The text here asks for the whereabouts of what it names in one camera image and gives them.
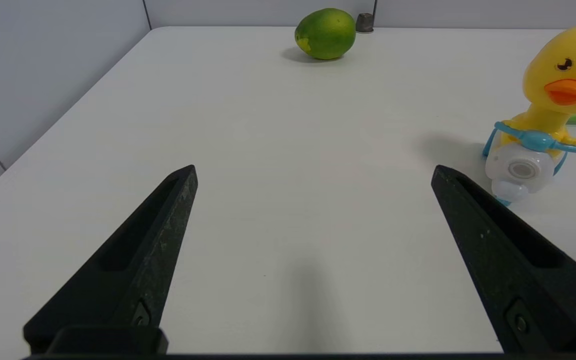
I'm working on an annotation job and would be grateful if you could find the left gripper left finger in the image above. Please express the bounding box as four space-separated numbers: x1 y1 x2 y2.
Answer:
23 164 199 356

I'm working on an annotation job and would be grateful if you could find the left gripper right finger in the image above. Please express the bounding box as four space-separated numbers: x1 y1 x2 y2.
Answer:
431 165 576 355

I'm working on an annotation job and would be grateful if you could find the yellow duck toy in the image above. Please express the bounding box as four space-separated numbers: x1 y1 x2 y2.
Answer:
482 16 576 207

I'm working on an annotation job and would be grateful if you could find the small grey metal stopper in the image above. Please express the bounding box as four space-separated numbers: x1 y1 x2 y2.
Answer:
355 13 375 34

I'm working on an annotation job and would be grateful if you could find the green mango fruit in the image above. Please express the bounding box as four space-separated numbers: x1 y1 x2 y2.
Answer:
294 8 357 61

